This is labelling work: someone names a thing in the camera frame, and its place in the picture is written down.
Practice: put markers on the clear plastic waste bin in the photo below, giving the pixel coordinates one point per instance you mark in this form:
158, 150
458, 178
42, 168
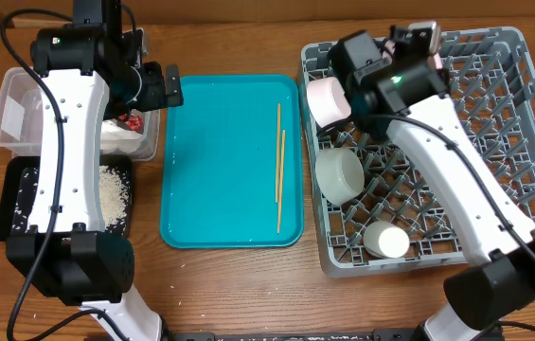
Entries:
21, 123

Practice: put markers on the long wooden chopstick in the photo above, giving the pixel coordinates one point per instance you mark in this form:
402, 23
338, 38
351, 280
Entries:
278, 132

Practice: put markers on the large white plate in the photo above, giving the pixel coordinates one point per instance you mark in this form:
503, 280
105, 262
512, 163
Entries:
388, 49

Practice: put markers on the grey dishwasher rack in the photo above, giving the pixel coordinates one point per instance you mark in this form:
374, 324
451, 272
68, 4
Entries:
493, 89

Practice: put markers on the teal serving tray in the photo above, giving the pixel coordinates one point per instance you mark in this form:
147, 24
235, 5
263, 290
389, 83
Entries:
219, 180

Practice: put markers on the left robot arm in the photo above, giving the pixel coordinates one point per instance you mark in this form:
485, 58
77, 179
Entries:
89, 70

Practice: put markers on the red white wrapper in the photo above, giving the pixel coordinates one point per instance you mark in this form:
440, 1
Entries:
133, 122

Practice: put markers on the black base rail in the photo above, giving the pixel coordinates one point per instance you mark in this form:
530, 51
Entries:
376, 335

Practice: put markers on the small white cup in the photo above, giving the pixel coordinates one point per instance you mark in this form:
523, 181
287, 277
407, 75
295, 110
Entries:
384, 240

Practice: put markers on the pink rice bowl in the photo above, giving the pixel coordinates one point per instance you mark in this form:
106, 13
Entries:
327, 101

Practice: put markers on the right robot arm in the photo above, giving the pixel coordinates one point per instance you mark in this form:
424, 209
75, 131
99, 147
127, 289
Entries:
399, 90

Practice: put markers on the black rectangular tray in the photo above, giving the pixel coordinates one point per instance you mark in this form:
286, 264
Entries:
12, 181

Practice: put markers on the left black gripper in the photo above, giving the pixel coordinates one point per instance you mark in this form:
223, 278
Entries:
155, 95

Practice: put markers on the grey shallow bowl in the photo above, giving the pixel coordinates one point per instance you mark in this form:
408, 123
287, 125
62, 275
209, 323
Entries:
339, 174

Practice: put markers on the short wooden chopstick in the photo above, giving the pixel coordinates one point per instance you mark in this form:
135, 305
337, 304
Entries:
280, 181

